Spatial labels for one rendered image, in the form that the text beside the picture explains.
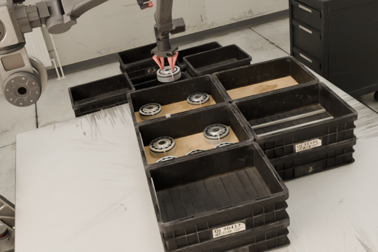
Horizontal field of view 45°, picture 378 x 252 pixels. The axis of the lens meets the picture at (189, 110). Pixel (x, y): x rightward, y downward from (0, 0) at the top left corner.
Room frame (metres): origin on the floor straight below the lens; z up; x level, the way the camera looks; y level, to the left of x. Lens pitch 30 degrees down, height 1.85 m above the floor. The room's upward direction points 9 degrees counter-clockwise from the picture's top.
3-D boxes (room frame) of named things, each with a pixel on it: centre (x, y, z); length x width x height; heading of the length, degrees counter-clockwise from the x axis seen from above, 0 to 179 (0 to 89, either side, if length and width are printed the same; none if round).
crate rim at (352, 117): (1.50, -0.39, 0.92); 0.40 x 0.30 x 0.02; 98
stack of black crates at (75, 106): (2.66, 0.54, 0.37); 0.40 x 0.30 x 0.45; 104
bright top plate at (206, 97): (1.83, -0.05, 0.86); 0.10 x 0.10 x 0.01
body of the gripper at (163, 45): (1.82, 0.06, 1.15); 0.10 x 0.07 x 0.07; 61
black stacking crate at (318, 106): (1.50, -0.39, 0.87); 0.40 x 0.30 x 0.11; 98
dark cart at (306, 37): (3.03, -1.17, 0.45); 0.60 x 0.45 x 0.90; 104
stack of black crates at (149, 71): (3.15, 0.24, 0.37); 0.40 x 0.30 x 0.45; 104
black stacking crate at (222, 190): (1.15, -0.04, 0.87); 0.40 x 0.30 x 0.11; 98
